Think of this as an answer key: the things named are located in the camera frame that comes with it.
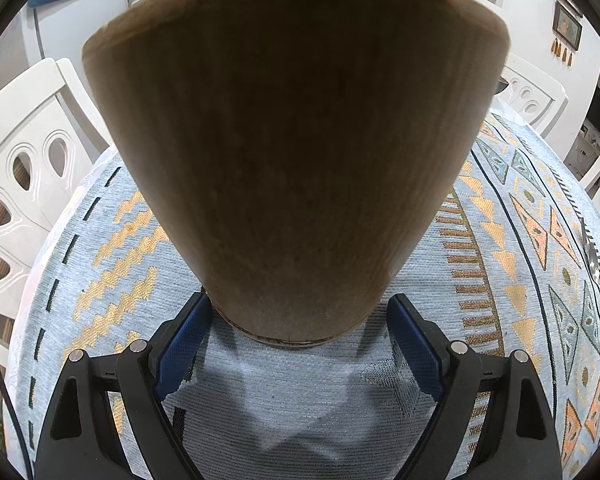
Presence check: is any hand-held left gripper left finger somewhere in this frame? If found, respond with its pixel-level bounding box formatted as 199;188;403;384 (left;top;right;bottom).
34;292;213;480

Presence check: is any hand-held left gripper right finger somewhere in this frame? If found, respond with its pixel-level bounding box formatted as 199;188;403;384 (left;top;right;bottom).
386;294;563;480

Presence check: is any wooden utensil holder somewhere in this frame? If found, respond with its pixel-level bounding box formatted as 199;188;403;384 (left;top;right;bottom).
81;0;512;348

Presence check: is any patterned blue tablecloth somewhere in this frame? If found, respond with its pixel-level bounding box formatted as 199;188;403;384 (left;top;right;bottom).
2;110;600;480

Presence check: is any cluttered storage shelf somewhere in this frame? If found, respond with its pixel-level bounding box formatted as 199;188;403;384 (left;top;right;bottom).
565;55;600;171

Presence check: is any hanging tassel ornament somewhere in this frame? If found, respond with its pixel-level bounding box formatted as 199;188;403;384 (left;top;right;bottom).
550;40;575;68

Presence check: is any black cable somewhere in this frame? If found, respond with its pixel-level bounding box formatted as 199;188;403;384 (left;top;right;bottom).
0;305;33;468

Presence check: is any small framed wall picture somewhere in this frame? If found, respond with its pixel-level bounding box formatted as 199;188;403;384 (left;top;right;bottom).
552;0;583;51

